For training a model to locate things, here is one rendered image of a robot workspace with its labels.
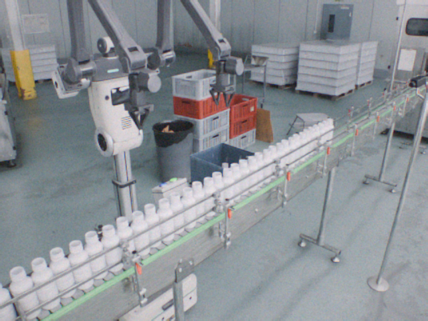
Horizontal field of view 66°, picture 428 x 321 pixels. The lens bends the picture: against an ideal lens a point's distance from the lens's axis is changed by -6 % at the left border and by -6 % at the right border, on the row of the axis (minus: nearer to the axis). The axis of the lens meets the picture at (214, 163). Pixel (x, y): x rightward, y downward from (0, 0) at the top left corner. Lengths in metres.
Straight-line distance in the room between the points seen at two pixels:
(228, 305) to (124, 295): 1.28
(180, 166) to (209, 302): 1.72
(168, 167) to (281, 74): 5.38
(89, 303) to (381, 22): 11.15
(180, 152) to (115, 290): 2.57
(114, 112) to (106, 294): 0.88
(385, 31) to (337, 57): 4.00
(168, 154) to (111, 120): 1.99
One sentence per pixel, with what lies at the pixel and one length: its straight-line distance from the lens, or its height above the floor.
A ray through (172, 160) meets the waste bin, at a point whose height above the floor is 0.32.
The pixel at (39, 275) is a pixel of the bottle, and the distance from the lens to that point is 1.10.
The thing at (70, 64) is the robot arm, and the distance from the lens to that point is 1.54.
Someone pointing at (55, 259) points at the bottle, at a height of 1.15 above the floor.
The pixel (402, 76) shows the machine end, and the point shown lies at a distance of 5.81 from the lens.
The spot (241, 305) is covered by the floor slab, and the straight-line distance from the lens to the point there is 2.47.
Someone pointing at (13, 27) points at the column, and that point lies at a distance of 8.89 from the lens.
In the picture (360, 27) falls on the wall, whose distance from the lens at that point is 11.84.
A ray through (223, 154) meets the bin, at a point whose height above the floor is 0.87.
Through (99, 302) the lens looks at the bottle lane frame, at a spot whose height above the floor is 0.94.
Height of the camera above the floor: 1.81
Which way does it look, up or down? 24 degrees down
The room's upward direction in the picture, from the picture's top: straight up
